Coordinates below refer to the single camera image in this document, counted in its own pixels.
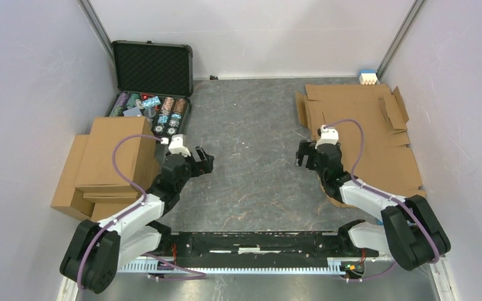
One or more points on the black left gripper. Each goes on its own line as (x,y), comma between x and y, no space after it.
(201,167)

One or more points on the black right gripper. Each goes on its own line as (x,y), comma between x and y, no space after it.
(305,148)

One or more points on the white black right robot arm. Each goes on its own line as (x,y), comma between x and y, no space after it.
(409,231)

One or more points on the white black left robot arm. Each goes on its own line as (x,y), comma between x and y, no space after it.
(99,249)

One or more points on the lower flat cardboard sheet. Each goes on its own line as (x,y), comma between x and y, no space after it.
(372,124)

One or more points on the white blue toy block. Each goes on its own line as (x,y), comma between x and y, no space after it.
(368,77)

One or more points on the black poker chip case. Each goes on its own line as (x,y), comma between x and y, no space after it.
(156,81)

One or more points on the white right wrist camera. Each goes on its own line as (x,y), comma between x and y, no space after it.
(328,135)

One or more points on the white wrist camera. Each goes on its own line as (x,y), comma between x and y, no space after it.
(328,135)
(176,145)

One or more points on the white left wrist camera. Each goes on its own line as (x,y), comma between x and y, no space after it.
(176,145)

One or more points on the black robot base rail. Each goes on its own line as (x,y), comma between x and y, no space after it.
(264,249)

